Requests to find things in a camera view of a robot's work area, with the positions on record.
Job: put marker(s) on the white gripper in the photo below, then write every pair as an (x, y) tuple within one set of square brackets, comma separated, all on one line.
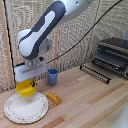
[(30, 69)]

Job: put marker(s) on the yellow bowl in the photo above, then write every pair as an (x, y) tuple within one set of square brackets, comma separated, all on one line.
[(25, 89)]

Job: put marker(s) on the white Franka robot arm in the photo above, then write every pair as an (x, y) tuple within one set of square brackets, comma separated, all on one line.
[(46, 26)]

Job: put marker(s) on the blue plastic cup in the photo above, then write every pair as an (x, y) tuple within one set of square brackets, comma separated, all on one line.
[(52, 76)]

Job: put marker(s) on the white floral-rimmed plate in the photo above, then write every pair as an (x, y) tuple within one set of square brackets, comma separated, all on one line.
[(26, 108)]

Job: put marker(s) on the orange yellow block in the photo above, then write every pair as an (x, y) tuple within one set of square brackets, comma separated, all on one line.
[(54, 97)]

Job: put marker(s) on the black toaster oven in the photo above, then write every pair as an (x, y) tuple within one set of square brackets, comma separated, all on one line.
[(112, 55)]

